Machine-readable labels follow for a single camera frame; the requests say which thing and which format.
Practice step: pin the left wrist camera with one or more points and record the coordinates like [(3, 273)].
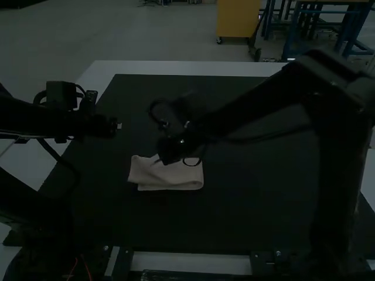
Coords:
[(91, 98)]

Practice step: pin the yellow cabinet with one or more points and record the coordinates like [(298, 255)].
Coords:
[(237, 17)]

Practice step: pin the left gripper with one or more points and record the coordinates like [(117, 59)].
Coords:
[(101, 126)]

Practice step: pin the blue metal frame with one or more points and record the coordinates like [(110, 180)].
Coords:
[(348, 26), (271, 17)]

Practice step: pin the black mat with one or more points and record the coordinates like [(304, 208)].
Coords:
[(234, 190)]

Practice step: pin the black clamp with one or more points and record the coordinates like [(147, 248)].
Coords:
[(268, 260), (124, 260)]

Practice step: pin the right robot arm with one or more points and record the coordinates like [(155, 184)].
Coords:
[(278, 105)]

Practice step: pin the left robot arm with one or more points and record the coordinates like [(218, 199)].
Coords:
[(20, 117)]

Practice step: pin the pale towel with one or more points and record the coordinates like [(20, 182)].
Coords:
[(167, 177)]

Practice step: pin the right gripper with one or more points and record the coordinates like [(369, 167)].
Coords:
[(173, 149)]

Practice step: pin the black hand truck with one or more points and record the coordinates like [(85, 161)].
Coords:
[(255, 47)]

